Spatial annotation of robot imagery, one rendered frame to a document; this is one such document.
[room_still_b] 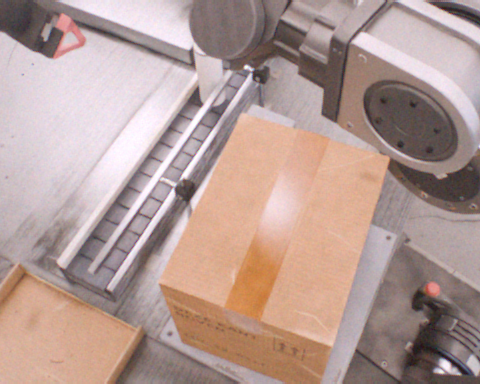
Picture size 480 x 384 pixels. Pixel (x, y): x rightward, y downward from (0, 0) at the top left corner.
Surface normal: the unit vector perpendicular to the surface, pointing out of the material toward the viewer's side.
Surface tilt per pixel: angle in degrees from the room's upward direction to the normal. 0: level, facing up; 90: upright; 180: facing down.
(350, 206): 0
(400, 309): 0
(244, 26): 51
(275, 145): 0
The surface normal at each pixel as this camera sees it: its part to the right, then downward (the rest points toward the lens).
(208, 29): -0.48, 0.14
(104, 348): 0.00, -0.57
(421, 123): -0.62, 0.65
